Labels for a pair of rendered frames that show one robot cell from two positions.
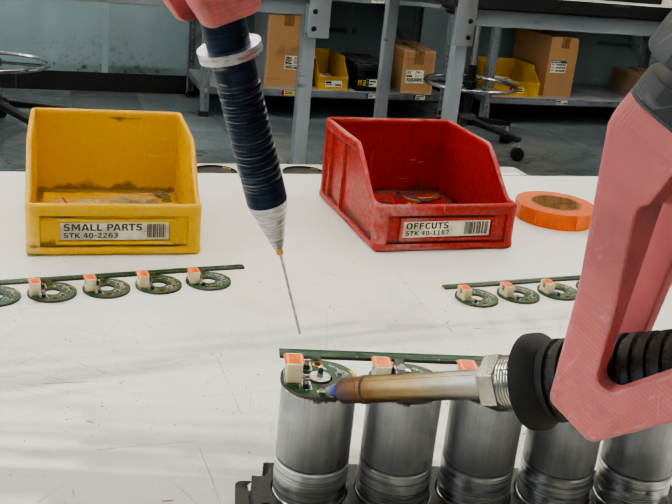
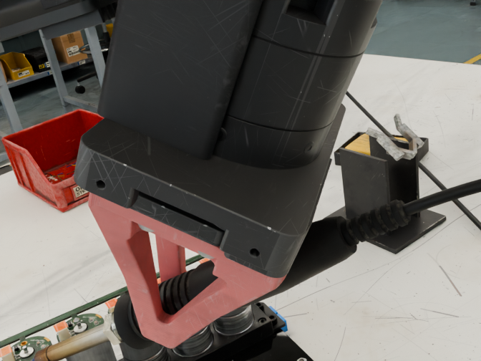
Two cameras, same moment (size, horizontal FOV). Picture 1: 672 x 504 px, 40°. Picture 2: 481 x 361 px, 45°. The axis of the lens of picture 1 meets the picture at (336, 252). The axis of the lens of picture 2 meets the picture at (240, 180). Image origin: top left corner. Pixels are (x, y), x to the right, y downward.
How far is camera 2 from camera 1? 7 cm
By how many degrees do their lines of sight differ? 16
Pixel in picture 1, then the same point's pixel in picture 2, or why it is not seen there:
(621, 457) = not seen: hidden behind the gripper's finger
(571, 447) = not seen: hidden behind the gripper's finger
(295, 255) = (13, 237)
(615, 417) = (176, 334)
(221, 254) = not seen: outside the picture
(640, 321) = (176, 266)
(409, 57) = (64, 40)
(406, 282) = (86, 226)
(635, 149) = (107, 215)
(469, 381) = (102, 333)
